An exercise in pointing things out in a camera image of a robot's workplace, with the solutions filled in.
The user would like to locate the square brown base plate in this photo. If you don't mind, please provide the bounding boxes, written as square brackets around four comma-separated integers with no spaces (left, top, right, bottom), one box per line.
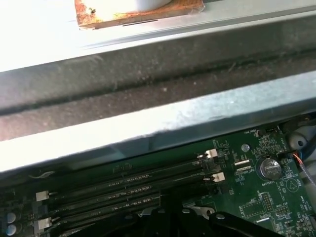
[74,0,206,31]

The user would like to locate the green motherboard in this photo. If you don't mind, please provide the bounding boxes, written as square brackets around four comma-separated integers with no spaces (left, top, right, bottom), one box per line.
[0,118,316,237]

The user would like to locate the silver coin cell battery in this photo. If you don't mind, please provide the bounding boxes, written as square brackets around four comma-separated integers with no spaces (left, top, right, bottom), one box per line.
[256,158,281,180]

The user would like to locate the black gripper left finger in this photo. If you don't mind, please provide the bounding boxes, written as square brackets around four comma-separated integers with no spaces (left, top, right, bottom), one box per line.
[92,196,173,237]

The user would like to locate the black PC case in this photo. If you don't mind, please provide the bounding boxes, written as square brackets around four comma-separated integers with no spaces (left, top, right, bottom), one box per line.
[0,14,316,178]

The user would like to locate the thin coloured fan wires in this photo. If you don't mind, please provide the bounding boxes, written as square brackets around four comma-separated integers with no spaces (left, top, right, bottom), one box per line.
[292,152,316,186]

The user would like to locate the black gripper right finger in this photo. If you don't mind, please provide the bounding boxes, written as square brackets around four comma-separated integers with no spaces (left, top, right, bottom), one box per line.
[172,196,281,237]

